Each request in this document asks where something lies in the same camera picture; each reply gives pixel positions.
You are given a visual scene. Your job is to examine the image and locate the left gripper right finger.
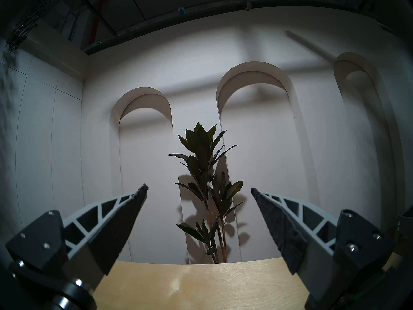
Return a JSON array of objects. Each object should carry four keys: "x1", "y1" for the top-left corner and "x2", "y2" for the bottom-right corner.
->
[{"x1": 251, "y1": 188, "x2": 398, "y2": 310}]

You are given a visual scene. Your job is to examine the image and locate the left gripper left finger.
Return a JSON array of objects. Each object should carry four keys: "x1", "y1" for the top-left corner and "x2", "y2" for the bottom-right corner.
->
[{"x1": 5, "y1": 183, "x2": 149, "y2": 290}]

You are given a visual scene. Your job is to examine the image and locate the light wooden table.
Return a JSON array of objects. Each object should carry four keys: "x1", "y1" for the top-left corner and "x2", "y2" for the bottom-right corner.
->
[{"x1": 92, "y1": 253, "x2": 404, "y2": 310}]

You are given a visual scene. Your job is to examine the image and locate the dark green leafy plant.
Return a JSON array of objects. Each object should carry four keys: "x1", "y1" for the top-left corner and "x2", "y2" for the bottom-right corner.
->
[{"x1": 168, "y1": 122, "x2": 246, "y2": 264}]

